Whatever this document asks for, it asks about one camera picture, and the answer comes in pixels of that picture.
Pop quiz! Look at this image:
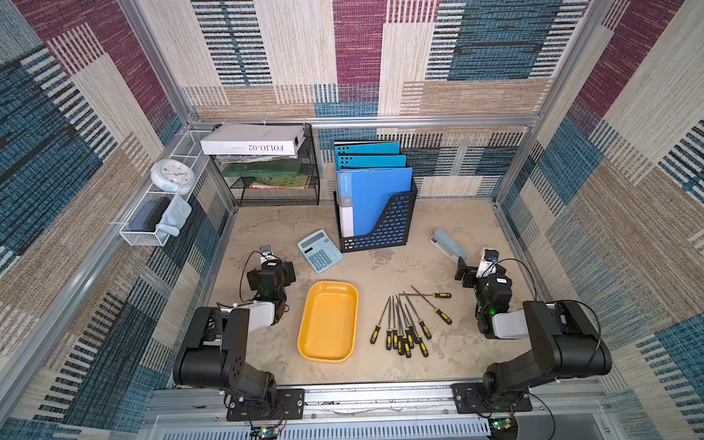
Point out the back teal folder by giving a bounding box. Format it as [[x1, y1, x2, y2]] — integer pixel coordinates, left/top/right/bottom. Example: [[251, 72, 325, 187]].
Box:
[[334, 141, 401, 155]]

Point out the green book on shelf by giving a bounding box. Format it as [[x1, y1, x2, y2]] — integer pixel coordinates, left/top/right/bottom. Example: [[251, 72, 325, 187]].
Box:
[[221, 159, 302, 179]]

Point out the light blue cloth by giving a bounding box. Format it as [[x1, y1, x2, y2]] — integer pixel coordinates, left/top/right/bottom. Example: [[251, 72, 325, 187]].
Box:
[[155, 194, 192, 240]]

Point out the light blue calculator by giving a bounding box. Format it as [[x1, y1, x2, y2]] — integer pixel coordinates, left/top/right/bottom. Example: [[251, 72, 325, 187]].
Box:
[[297, 229, 343, 274]]

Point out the front blue folder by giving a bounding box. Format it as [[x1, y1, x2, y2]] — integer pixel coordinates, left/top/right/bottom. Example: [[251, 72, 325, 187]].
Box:
[[337, 168, 413, 238]]

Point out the black mesh file holder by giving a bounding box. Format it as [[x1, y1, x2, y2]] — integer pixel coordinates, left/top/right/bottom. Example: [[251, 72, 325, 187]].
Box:
[[333, 181, 418, 253]]

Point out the red book on shelf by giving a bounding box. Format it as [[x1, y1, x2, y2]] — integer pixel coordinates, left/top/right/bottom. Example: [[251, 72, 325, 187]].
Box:
[[249, 175, 310, 190]]

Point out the blue grey stapler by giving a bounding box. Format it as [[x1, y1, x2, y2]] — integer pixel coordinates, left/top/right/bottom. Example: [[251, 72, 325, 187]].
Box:
[[429, 228, 468, 263]]

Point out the white folio box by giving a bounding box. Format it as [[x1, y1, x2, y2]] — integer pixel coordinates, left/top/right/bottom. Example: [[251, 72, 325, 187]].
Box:
[[201, 124, 305, 156]]

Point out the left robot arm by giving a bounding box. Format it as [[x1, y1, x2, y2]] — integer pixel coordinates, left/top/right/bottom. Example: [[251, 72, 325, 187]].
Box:
[[172, 245, 296, 422]]

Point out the file tool horizontal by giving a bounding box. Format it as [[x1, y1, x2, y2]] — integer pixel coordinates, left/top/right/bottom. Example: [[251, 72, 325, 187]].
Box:
[[401, 293, 453, 299]]

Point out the black wire shelf rack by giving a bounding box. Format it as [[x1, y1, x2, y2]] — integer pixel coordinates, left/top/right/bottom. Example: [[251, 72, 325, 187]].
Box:
[[201, 123, 321, 207]]

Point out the teal folder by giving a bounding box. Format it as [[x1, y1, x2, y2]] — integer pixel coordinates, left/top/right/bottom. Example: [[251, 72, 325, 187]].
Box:
[[335, 154, 407, 171], [334, 141, 401, 155]]

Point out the white wire wall basket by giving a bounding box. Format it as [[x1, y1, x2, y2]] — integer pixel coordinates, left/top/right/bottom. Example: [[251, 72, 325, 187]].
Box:
[[119, 130, 209, 247]]

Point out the file tool diagonal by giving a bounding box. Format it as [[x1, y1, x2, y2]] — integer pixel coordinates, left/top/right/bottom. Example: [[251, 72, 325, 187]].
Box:
[[411, 286, 453, 326]]

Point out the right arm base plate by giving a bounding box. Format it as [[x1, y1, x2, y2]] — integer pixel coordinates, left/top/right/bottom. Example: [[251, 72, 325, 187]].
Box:
[[450, 382, 533, 417]]

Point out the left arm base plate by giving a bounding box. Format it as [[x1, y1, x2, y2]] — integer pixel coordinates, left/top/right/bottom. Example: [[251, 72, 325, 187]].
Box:
[[224, 388, 305, 422]]

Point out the middle teal folder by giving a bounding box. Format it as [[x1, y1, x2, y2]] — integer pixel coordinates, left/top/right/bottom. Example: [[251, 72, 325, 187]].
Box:
[[335, 154, 407, 171]]

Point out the yellow plastic storage tray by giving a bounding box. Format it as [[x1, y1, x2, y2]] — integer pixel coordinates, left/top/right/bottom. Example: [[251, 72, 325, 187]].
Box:
[[297, 280, 359, 363]]

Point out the dark blue pouch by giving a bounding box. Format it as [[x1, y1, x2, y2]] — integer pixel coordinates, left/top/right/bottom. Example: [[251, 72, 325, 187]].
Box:
[[128, 197, 171, 232]]

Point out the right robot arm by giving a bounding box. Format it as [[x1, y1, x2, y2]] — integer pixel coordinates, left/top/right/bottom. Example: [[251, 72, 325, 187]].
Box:
[[452, 249, 612, 418]]

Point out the white round clock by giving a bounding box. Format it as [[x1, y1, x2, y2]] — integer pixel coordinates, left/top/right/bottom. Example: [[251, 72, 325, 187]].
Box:
[[150, 159, 195, 195]]

